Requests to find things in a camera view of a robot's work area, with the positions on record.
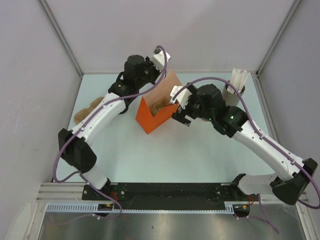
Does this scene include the brown pulp cup carrier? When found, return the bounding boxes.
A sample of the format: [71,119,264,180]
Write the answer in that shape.
[73,96,104,125]
[146,97,171,117]

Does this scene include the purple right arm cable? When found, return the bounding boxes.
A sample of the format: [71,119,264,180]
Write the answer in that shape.
[173,77,320,235]

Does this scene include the white slotted cable duct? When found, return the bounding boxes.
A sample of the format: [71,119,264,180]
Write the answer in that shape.
[45,202,234,215]

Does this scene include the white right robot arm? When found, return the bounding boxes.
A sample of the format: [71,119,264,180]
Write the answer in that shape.
[170,84,318,205]

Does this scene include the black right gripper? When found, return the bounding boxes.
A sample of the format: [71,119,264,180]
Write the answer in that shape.
[171,82,215,127]

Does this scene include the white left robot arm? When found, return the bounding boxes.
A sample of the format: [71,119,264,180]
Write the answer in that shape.
[57,51,171,200]

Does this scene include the orange paper bag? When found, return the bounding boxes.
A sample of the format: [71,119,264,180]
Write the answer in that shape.
[135,70,181,134]

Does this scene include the aluminium frame rail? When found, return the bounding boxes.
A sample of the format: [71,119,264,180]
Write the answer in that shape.
[36,182,85,203]

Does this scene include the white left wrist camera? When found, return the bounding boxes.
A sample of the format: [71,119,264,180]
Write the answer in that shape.
[150,47,165,72]

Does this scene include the grey straw holder tube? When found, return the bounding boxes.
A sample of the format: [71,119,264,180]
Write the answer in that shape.
[222,84,240,106]

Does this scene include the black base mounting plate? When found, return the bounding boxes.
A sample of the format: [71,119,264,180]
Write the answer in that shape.
[81,181,253,211]

